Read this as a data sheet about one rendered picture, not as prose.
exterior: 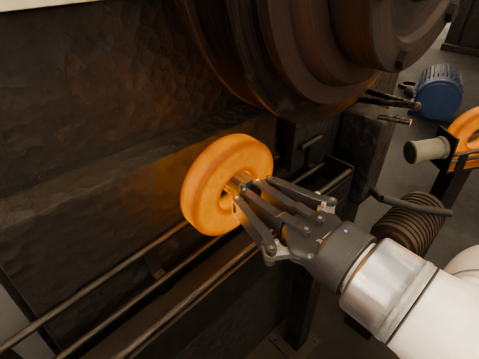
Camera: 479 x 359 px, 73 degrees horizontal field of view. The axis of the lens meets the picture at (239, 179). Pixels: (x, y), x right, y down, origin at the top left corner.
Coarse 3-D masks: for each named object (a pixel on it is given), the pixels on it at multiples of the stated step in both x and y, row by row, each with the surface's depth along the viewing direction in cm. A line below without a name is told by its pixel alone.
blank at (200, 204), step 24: (216, 144) 41; (240, 144) 41; (192, 168) 41; (216, 168) 40; (240, 168) 43; (264, 168) 48; (192, 192) 40; (216, 192) 42; (192, 216) 42; (216, 216) 45
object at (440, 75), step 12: (432, 72) 236; (444, 72) 229; (456, 72) 229; (420, 84) 236; (432, 84) 219; (444, 84) 214; (456, 84) 215; (420, 96) 225; (432, 96) 221; (444, 96) 218; (456, 96) 215; (408, 108) 248; (432, 108) 225; (444, 108) 222; (456, 108) 220; (444, 120) 238
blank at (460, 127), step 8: (472, 112) 78; (456, 120) 80; (464, 120) 78; (472, 120) 77; (448, 128) 82; (456, 128) 79; (464, 128) 79; (472, 128) 79; (456, 136) 80; (464, 136) 80; (464, 144) 82; (472, 144) 85; (472, 160) 85
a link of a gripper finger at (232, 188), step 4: (228, 184) 43; (232, 184) 43; (236, 184) 43; (224, 188) 44; (228, 188) 43; (232, 188) 43; (236, 188) 43; (228, 192) 44; (232, 192) 43; (236, 192) 42; (232, 196) 43; (240, 196) 41; (244, 200) 42; (232, 204) 41; (232, 208) 41
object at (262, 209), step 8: (240, 184) 41; (240, 192) 41; (248, 192) 41; (248, 200) 41; (256, 200) 40; (264, 200) 40; (256, 208) 40; (264, 208) 39; (272, 208) 39; (264, 216) 40; (272, 216) 38; (280, 216) 38; (288, 216) 38; (272, 224) 39; (280, 224) 38; (288, 224) 37; (296, 224) 36; (304, 224) 36; (280, 232) 39; (304, 232) 35
